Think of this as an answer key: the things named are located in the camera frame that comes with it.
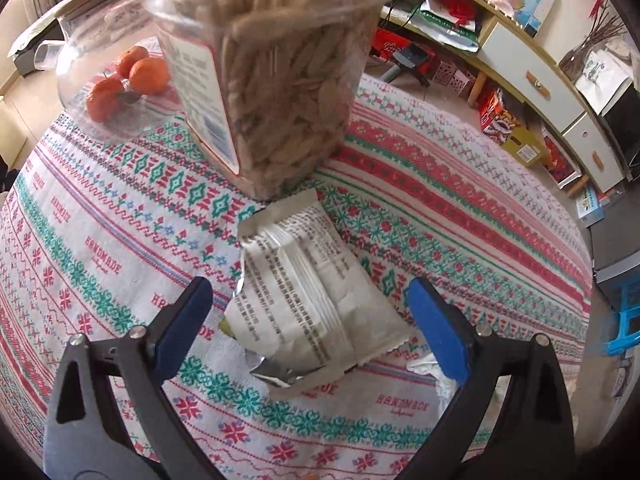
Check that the patterned knit tablecloth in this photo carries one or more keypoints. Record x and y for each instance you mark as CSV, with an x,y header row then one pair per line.
x,y
96,239

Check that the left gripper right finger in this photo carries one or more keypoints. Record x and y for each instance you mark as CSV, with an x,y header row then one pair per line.
x,y
533,437

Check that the glass jar with oranges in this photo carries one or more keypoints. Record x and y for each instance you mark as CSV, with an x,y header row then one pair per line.
x,y
96,34

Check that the silver white snack bag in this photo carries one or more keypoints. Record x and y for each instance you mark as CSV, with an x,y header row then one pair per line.
x,y
304,309

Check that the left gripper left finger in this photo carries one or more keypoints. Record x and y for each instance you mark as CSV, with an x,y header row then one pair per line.
x,y
109,416

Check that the yellow cardboard box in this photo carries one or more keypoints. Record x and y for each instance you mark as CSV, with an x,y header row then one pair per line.
x,y
503,120

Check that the clear jar of seeds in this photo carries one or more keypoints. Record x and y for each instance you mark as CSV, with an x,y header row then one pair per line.
x,y
267,85

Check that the black microwave oven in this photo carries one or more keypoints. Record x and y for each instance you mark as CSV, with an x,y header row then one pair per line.
x,y
622,118

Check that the blue plastic stool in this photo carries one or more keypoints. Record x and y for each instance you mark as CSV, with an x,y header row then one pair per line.
x,y
621,291

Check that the white paper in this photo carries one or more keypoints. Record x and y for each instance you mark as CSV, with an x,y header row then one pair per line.
x,y
445,387

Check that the white blue carton box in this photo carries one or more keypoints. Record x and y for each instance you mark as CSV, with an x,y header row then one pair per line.
x,y
588,207

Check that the long white wood cabinet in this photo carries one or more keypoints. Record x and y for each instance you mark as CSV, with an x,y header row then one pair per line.
x,y
508,56

